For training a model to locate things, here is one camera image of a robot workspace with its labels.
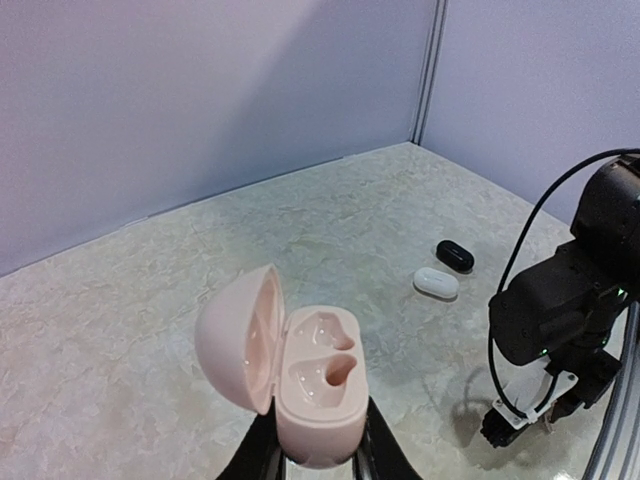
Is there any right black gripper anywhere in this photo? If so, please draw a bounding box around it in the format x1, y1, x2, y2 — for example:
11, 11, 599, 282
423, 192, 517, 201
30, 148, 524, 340
544, 349, 622, 415

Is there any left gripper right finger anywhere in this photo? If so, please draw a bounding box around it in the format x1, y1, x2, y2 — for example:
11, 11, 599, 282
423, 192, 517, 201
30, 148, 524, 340
354, 397, 422, 480

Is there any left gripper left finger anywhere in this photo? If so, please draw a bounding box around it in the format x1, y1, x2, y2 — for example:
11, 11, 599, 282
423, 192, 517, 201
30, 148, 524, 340
216, 414, 283, 480

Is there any pink round charging case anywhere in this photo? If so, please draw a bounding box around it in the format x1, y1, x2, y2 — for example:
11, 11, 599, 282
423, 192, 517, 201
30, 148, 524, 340
194, 264, 369, 469

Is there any white earbud charging case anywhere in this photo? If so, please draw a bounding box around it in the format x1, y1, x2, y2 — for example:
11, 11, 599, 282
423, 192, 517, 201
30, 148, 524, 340
413, 267, 459, 301

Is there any black oval charging case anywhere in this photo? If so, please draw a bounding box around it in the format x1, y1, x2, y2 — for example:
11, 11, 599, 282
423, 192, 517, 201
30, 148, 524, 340
435, 239, 475, 274

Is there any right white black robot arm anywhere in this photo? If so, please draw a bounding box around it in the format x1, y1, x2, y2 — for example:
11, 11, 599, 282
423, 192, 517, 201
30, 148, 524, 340
488, 148, 639, 421

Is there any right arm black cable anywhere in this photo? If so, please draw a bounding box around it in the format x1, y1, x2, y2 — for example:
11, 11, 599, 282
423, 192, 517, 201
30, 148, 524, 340
487, 147, 640, 421

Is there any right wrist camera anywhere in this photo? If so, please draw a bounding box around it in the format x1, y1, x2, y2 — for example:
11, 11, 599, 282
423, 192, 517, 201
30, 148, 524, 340
481, 358, 579, 439

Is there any aluminium front rail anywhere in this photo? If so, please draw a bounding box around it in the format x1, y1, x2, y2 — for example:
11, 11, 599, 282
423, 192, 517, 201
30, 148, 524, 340
582, 302, 639, 479

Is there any right metal corner post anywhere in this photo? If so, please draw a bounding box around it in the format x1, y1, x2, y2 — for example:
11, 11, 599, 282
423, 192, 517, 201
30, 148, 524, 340
409, 0, 449, 145

